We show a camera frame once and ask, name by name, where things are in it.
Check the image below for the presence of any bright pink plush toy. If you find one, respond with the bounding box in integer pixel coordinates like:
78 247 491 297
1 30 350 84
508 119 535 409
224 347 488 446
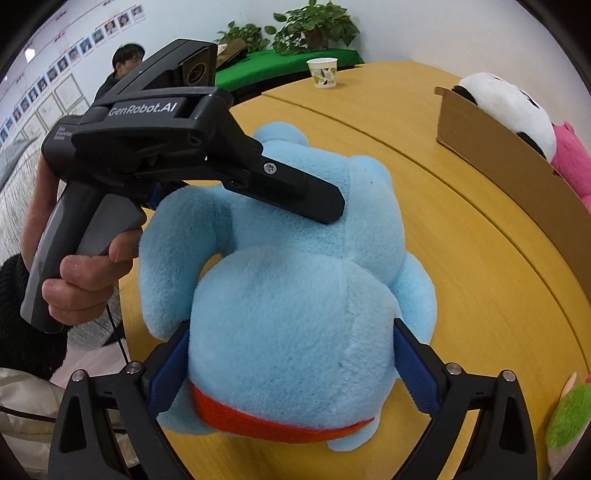
549 121 591 211

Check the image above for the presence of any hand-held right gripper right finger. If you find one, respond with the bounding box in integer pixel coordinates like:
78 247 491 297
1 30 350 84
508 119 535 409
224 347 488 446
392 318 539 480

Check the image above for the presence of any light blue plush toy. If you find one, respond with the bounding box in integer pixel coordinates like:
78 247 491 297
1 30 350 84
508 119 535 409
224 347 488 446
139 121 438 454

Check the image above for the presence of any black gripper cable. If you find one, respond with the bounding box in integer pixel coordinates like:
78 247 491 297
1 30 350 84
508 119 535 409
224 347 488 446
107 302 132 366

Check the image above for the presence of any green plush toy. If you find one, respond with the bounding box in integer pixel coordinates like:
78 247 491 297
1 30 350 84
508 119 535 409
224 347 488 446
545 371 591 477

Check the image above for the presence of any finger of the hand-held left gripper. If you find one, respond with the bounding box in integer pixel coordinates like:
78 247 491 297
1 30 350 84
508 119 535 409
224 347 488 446
189 89 347 226
147 181 185 211

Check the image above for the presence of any person's left hand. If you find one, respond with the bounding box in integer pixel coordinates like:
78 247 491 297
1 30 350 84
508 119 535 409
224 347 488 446
23 154 142 326

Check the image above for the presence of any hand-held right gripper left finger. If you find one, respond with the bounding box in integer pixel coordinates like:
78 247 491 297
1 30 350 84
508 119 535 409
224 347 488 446
48 318 195 480

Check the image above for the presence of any white black panda plush toy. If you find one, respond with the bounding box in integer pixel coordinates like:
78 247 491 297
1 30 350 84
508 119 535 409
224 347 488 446
452 71 558 162

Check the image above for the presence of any framed wall certificate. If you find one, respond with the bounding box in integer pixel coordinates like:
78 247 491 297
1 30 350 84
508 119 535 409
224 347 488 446
54 74 89 114
33 99 62 136

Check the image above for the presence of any row of wall photos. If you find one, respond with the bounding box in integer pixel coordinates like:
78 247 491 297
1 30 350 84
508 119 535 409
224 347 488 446
0 4 147 145

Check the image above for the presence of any brown cardboard box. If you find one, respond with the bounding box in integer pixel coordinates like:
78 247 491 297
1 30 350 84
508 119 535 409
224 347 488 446
434 85 591 241

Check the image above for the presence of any pale pink cloth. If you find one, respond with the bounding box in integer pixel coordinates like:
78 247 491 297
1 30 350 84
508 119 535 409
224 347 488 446
50 342 149 387

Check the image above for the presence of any leaf print paper cup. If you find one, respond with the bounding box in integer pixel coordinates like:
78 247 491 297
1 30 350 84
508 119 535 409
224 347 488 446
307 58 339 89

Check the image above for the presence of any green potted plant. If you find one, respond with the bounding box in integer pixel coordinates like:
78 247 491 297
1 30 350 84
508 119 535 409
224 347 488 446
215 21 271 54
272 0 361 56

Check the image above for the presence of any green table cloth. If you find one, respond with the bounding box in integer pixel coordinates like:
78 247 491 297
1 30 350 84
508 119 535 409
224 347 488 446
215 48 365 93

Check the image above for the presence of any person's cream jacket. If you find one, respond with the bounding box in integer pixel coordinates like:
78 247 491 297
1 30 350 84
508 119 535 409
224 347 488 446
0 367 127 464

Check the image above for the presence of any brown paper bag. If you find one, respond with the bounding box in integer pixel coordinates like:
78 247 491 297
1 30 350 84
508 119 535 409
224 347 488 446
216 39 251 71

